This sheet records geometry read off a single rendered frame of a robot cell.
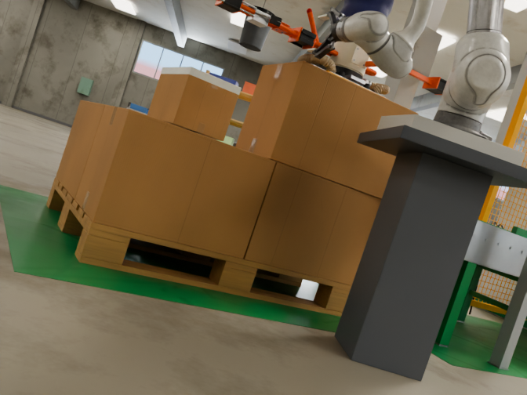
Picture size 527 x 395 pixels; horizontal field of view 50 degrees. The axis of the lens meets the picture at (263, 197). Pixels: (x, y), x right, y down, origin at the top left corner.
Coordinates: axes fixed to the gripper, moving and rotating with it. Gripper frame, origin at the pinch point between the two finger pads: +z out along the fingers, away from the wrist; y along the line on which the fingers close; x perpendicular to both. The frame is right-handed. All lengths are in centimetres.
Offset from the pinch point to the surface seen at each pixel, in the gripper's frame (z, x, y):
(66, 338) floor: -77, -75, 107
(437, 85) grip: -16, 53, 1
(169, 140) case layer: -8, -46, 59
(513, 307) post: -35, 120, 80
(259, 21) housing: 10.6, -20.2, 2.2
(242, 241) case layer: -7, -6, 86
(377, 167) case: -8, 44, 41
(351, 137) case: -6.8, 27.1, 33.3
